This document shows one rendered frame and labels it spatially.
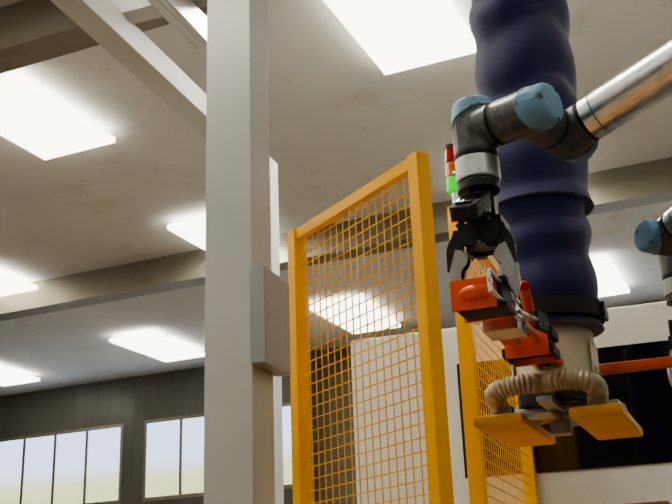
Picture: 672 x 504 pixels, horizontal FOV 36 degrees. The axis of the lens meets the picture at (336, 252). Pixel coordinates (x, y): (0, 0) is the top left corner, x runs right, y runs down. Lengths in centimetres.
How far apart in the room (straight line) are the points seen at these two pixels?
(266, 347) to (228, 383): 16
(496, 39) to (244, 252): 114
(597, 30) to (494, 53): 400
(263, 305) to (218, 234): 30
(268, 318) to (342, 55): 347
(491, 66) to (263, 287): 107
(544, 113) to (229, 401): 166
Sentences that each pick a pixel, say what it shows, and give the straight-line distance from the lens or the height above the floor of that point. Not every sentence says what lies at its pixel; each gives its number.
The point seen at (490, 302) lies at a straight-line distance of 161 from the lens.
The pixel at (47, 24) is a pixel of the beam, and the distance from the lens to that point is 576.
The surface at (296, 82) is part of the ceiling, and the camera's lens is 661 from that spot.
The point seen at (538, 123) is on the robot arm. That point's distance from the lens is 169.
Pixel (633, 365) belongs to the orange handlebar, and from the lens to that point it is 224.
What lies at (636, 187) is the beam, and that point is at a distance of 820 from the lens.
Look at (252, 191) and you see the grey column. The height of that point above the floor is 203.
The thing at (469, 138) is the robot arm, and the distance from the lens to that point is 174.
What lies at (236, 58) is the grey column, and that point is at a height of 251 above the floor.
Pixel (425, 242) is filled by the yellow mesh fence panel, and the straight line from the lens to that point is 305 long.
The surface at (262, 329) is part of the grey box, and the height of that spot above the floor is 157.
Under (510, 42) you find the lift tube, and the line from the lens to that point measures 239.
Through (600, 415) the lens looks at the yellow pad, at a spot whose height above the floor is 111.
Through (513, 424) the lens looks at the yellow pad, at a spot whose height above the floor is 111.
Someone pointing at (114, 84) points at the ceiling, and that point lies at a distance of 669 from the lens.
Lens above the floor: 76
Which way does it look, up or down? 20 degrees up
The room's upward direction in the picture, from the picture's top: 2 degrees counter-clockwise
